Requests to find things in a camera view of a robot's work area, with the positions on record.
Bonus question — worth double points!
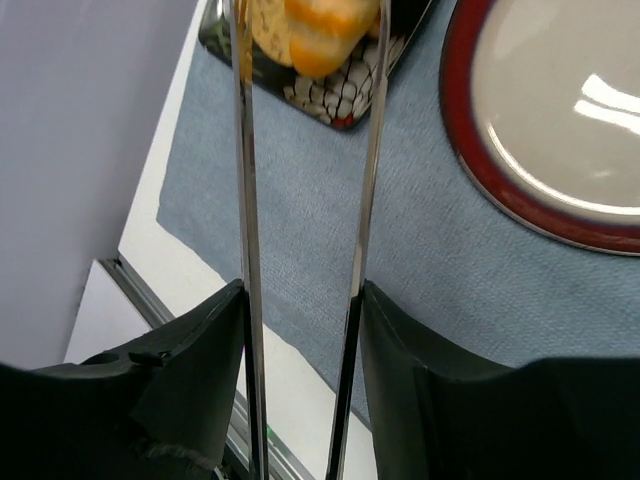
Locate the seeded bread slice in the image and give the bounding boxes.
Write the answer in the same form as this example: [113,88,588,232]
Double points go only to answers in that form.
[238,0,293,69]

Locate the metal tongs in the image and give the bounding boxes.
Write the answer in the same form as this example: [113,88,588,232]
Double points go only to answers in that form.
[230,1,392,479]

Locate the blue cloth placemat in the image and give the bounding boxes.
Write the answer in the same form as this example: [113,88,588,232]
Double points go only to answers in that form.
[157,1,639,384]

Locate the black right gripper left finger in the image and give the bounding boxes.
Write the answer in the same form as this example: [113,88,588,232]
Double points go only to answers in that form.
[1,281,244,479]

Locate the black patterned square tray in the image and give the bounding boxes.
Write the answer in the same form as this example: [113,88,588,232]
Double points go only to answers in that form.
[198,1,436,131]

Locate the orange striped bread roll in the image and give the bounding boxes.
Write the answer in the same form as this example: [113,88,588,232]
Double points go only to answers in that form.
[284,0,380,79]

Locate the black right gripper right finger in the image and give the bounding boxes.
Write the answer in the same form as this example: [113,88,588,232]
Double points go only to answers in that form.
[360,282,639,479]

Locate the red rimmed round plate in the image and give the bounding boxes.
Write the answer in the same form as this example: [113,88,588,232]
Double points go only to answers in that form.
[440,1,639,255]

